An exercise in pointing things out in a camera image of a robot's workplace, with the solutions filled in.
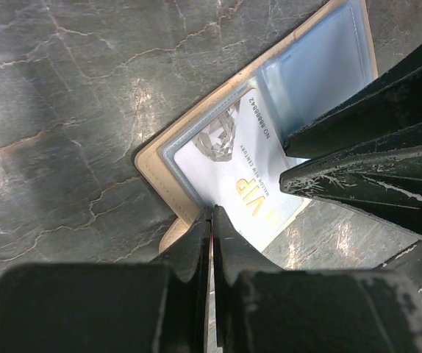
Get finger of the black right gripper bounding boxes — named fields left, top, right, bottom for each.
left=279, top=122, right=422, bottom=240
left=284, top=44, right=422, bottom=158

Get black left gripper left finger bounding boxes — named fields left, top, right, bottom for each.
left=0, top=210, right=211, bottom=352

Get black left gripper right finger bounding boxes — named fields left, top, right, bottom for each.
left=212, top=206, right=422, bottom=352

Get beige card holder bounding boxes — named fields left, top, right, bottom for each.
left=135, top=1, right=378, bottom=251

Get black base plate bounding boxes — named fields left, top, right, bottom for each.
left=376, top=240, right=422, bottom=296

